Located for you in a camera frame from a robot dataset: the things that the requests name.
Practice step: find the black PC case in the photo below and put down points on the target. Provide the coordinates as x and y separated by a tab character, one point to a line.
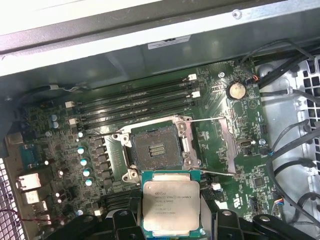
112	65

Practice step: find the RAM slot black clips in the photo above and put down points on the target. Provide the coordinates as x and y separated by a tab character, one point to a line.
105	123
117	197
130	100

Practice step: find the blue rear port connector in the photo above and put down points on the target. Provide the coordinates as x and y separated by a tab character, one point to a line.
31	156

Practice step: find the round coin battery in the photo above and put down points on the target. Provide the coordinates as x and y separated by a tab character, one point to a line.
236	90

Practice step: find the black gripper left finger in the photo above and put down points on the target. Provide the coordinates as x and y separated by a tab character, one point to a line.
125	225

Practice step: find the silver CPU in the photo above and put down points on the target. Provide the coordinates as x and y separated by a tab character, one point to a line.
170	200

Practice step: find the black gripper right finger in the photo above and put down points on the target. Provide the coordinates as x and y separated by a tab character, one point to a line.
226	225

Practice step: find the silver motherboard screw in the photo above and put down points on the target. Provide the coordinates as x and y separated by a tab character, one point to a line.
221	74

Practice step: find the CPU socket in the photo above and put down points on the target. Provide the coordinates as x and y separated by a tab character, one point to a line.
155	140

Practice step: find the green motherboard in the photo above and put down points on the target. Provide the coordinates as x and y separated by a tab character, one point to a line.
207	107

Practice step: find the metal socket cover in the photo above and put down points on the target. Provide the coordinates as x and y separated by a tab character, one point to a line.
228	145

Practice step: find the silver rear port block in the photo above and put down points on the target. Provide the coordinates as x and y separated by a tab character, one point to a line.
33	198
28	180

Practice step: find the metal locking lever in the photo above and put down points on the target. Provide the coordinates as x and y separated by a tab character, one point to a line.
96	135

